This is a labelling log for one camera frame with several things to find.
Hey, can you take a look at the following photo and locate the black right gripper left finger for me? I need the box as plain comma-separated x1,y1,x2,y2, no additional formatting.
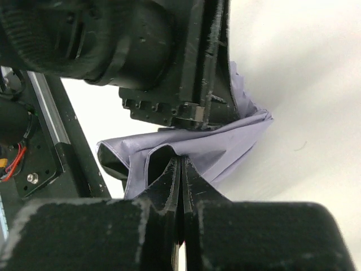
1,158,181,270

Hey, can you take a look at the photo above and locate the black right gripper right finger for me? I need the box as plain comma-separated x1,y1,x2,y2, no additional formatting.
182,158,355,270

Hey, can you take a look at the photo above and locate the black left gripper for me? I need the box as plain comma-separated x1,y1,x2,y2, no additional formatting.
118,1,239,130

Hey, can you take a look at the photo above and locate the lavender folding umbrella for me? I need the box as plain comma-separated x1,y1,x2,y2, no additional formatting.
97,62,273,199

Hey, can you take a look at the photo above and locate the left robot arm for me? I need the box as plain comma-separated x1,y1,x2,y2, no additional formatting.
1,1,240,130

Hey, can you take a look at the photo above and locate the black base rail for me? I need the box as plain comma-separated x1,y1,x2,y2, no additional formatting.
0,67,112,215

